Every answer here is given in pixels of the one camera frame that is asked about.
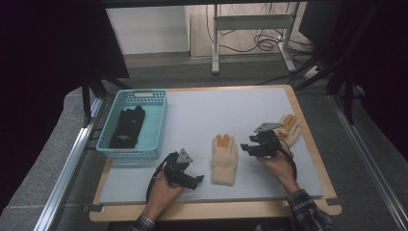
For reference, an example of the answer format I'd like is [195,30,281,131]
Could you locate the aluminium rail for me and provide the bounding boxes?
[329,94,408,227]
[33,95,104,231]

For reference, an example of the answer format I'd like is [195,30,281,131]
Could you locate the person's left hand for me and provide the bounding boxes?
[142,174,186,220]

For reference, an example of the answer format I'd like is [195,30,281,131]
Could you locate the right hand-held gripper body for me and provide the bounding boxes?
[253,121,285,158]

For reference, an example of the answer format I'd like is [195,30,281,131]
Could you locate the white metal stand frame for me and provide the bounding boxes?
[211,3,297,75]

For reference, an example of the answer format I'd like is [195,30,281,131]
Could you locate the grey table mat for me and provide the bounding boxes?
[99,87,325,205]

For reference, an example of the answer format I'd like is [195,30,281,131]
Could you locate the white power strip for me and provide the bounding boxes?
[302,65,320,80]

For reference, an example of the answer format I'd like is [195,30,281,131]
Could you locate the light blue plastic basket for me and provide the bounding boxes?
[95,89,168,161]

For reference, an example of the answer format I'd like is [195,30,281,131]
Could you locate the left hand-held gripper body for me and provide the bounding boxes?
[163,147,194,189]

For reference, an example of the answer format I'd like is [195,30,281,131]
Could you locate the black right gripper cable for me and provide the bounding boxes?
[278,141,298,181]

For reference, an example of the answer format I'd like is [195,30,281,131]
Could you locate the black floor cables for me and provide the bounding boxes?
[205,2,317,56]

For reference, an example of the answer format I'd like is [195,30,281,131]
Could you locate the white cabinet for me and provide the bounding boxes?
[105,6,191,56]

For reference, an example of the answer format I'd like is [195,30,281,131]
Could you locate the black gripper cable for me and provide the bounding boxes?
[145,153,172,204]
[278,141,298,181]

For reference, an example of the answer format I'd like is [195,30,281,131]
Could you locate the black tripod stand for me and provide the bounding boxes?
[293,52,358,125]
[80,71,131,127]

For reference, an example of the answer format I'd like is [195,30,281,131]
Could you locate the person's right hand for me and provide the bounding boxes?
[256,150,301,195]

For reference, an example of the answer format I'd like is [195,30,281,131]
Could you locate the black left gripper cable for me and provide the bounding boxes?
[145,153,172,204]

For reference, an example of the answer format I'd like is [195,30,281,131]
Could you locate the black glove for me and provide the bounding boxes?
[109,105,147,149]

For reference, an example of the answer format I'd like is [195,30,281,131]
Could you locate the beige knit glove orange fingertips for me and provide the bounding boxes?
[274,114,303,148]
[211,133,239,187]

